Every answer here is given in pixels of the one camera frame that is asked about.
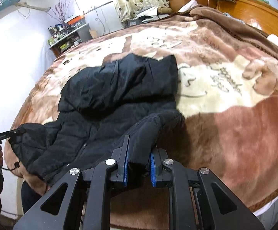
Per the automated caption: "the black puffer jacket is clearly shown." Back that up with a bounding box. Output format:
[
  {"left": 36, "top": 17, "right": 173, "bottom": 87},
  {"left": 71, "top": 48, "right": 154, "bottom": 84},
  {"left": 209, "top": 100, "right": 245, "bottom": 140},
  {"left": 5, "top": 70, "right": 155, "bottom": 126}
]
[{"left": 9, "top": 53, "right": 185, "bottom": 185}]

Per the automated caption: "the brown plush bed blanket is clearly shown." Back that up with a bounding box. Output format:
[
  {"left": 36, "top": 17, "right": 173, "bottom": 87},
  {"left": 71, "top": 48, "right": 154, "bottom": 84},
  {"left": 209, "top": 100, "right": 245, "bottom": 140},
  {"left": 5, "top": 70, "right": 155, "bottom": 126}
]
[{"left": 5, "top": 6, "right": 278, "bottom": 213}]

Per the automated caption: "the cluttered wooden shelf desk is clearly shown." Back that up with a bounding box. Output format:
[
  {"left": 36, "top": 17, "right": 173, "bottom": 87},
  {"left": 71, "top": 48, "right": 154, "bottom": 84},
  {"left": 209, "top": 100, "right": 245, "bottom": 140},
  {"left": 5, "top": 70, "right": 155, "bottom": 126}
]
[{"left": 48, "top": 16, "right": 92, "bottom": 57}]

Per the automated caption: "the dried branch bouquet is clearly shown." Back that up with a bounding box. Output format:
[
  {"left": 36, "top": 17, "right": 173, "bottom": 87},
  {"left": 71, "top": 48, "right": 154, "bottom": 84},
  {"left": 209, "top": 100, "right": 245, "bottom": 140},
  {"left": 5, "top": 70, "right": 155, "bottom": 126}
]
[{"left": 47, "top": 0, "right": 71, "bottom": 25}]

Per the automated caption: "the orange box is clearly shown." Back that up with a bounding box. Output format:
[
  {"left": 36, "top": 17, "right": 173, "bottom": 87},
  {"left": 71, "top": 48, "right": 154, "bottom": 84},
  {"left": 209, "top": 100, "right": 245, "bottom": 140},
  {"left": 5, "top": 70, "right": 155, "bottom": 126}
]
[{"left": 66, "top": 15, "right": 84, "bottom": 25}]

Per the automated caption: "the white pillow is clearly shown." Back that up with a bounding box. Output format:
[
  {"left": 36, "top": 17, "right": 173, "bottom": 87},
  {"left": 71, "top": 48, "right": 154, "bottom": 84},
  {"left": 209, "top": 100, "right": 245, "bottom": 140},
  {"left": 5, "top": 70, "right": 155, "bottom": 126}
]
[{"left": 178, "top": 0, "right": 198, "bottom": 13}]

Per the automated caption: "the wooden headboard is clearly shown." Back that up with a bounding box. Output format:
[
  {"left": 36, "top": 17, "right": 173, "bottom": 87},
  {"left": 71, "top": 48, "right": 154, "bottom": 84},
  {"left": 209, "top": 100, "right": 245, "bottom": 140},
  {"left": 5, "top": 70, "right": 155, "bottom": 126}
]
[{"left": 217, "top": 0, "right": 278, "bottom": 36}]

